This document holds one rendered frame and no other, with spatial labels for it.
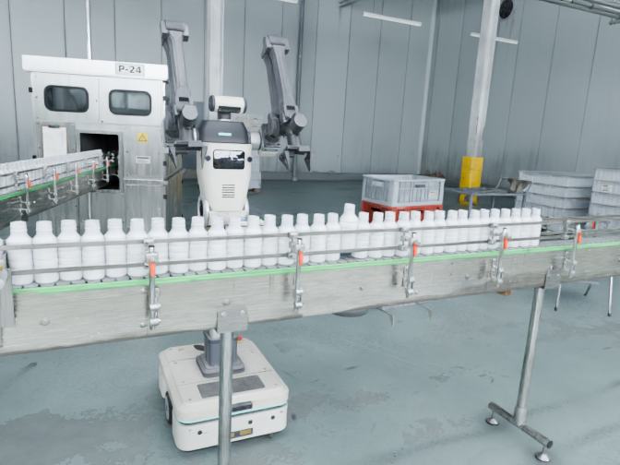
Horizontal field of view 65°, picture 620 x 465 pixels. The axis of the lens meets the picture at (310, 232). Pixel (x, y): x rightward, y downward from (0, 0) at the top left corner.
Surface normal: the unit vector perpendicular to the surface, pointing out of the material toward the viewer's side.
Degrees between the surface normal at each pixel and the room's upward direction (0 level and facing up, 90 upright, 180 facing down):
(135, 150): 90
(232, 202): 90
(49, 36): 90
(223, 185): 90
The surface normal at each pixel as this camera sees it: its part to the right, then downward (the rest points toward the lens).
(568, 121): -0.90, 0.04
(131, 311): 0.44, 0.21
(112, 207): 0.14, 0.21
